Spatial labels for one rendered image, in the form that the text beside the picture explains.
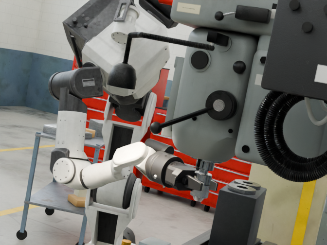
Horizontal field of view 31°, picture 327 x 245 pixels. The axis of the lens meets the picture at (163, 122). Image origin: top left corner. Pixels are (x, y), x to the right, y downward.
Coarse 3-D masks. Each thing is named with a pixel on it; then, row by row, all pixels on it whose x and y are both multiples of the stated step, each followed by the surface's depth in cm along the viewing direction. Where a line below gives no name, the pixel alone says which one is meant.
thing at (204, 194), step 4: (196, 176) 148; (200, 180) 148; (204, 180) 148; (208, 180) 148; (204, 184) 148; (208, 184) 148; (204, 188) 148; (208, 188) 149; (192, 192) 149; (196, 192) 148; (200, 192) 148; (204, 192) 148; (208, 192) 149; (196, 196) 148; (200, 196) 148; (204, 196) 148
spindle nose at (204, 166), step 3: (201, 162) 147; (204, 162) 147; (207, 162) 147; (201, 165) 147; (204, 165) 147; (207, 165) 147; (210, 165) 147; (213, 165) 148; (201, 168) 147; (204, 168) 147; (207, 168) 147; (210, 168) 148; (213, 168) 149
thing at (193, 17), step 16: (176, 0) 139; (192, 0) 137; (208, 0) 136; (224, 0) 134; (240, 0) 132; (256, 0) 131; (272, 0) 129; (176, 16) 139; (192, 16) 137; (208, 16) 136; (224, 16) 134; (272, 16) 129; (240, 32) 135; (256, 32) 132
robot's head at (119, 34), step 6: (120, 12) 182; (132, 12) 179; (138, 12) 180; (126, 18) 177; (132, 18) 178; (114, 24) 178; (120, 24) 176; (126, 24) 176; (132, 24) 177; (114, 30) 176; (120, 30) 175; (126, 30) 175; (132, 30) 177; (114, 36) 177; (120, 36) 177; (126, 36) 176; (120, 42) 179; (126, 42) 179
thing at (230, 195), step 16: (224, 192) 181; (240, 192) 181; (256, 192) 187; (224, 208) 181; (240, 208) 179; (256, 208) 182; (224, 224) 181; (240, 224) 179; (256, 224) 192; (224, 240) 181; (240, 240) 180
